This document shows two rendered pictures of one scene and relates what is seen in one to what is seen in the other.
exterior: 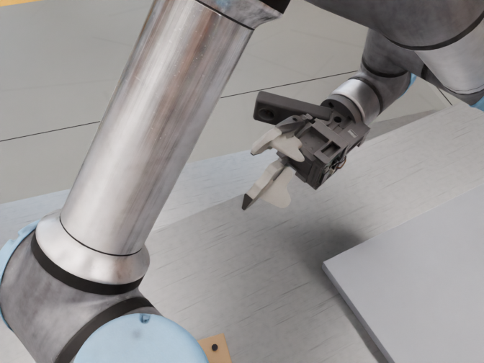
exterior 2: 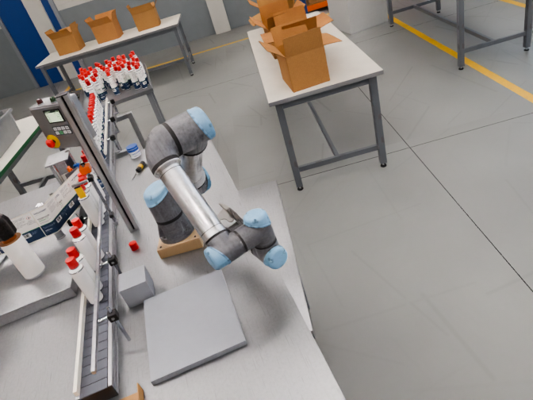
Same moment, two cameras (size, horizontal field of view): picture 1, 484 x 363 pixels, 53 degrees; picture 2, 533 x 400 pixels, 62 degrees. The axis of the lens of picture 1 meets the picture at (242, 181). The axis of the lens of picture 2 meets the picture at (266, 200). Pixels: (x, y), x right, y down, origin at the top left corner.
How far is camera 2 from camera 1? 1.65 m
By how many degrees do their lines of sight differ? 76
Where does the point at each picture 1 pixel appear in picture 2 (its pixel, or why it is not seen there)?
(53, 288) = not seen: hidden behind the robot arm
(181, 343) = (158, 191)
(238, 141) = (518, 371)
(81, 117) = (512, 255)
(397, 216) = (239, 300)
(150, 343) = (160, 186)
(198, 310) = not seen: hidden behind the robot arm
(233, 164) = (283, 242)
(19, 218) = (269, 190)
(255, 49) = not seen: outside the picture
